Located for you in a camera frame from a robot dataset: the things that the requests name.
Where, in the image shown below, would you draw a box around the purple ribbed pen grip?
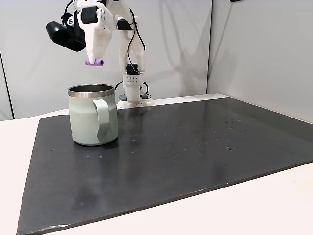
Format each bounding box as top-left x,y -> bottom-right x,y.
84,58 -> 104,67

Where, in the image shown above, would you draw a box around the green steel-lined mug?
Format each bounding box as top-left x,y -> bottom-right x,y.
68,84 -> 119,147

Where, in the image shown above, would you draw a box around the black glossy mat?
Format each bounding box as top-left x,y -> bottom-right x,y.
16,97 -> 313,235

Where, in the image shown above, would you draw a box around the black camera cable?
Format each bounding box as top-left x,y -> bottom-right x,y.
64,0 -> 147,74

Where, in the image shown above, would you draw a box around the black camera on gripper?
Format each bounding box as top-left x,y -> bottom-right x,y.
46,12 -> 86,52

